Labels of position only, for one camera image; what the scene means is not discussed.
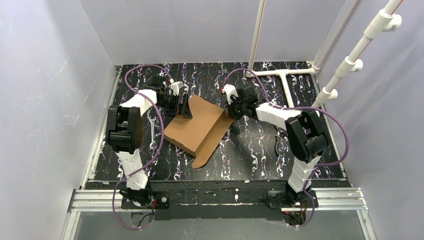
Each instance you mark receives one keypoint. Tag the white PVC camera pole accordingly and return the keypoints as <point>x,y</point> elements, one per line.
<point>386,20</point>

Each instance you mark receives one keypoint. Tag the white PVC pipe frame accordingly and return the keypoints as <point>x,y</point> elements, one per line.
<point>315,65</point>

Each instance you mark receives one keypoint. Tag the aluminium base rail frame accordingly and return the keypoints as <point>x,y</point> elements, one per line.
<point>222,200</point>

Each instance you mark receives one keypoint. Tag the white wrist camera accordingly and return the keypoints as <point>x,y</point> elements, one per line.
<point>230,92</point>
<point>175,88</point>

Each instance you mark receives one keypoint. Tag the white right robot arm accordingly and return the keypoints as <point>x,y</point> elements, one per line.
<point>304,131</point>

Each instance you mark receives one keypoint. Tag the black handled pliers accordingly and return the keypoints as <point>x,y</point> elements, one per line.
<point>282,146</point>

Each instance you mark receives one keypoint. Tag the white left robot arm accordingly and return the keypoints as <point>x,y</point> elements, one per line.
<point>124,124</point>

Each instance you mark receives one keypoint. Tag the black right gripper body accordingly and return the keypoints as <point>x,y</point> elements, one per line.
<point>232,108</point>

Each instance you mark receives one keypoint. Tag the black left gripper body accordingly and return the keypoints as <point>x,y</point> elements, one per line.
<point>180,104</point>

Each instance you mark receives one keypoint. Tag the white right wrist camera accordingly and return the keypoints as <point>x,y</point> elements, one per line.
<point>230,92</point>

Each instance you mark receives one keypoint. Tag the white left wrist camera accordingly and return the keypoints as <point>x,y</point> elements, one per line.
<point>175,88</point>

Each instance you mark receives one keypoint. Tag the brown cardboard box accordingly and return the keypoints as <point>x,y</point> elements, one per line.
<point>200,135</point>

